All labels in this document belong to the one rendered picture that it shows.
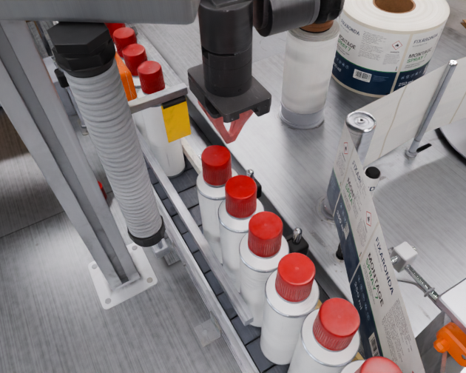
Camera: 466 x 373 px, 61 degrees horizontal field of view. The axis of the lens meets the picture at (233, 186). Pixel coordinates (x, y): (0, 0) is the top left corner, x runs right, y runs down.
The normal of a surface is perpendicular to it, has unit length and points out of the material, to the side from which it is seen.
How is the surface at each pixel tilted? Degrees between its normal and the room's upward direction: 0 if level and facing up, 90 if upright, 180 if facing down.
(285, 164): 0
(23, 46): 90
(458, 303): 0
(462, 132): 0
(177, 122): 90
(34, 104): 90
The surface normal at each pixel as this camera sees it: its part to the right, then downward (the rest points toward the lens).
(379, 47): -0.36, 0.73
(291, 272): 0.00, -0.65
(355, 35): -0.82, 0.46
